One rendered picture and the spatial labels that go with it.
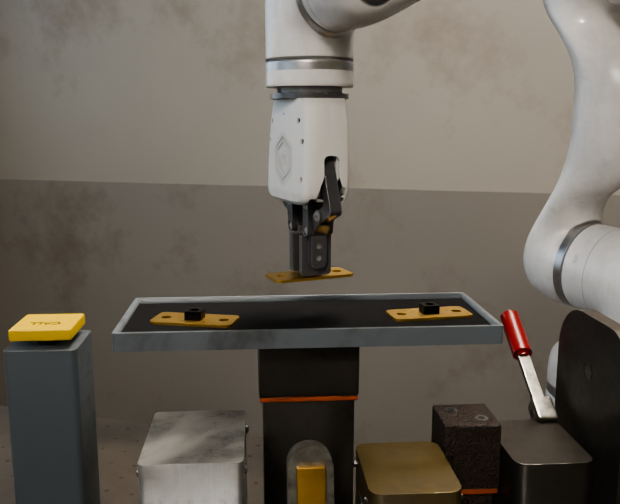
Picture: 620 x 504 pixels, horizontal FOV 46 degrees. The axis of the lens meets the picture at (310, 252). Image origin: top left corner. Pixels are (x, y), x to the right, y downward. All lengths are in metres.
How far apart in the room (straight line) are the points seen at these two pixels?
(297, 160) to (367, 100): 2.16
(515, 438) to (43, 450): 0.45
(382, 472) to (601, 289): 0.47
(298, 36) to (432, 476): 0.39
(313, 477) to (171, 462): 0.11
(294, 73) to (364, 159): 2.16
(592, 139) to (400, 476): 0.54
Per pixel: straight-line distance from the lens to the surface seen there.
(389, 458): 0.64
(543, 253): 1.05
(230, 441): 0.59
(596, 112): 0.98
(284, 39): 0.68
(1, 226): 3.58
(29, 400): 0.77
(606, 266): 0.99
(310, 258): 0.71
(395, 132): 2.80
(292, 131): 0.68
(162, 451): 0.59
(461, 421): 0.66
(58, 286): 3.46
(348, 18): 0.63
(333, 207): 0.67
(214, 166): 3.02
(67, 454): 0.79
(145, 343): 0.69
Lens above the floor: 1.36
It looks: 10 degrees down
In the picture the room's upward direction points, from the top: straight up
